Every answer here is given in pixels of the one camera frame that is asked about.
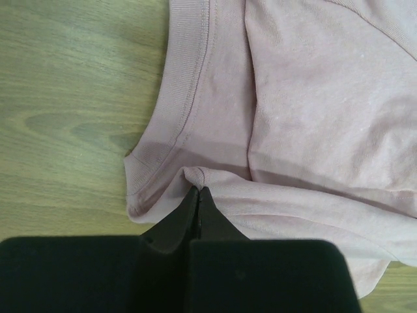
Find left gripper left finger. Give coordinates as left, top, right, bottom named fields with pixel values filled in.
left=1, top=187, right=199, bottom=312

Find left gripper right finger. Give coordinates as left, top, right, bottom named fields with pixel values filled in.
left=190, top=187, right=362, bottom=312

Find pink t shirt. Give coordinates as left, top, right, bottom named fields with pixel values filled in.
left=124, top=1, right=416, bottom=298

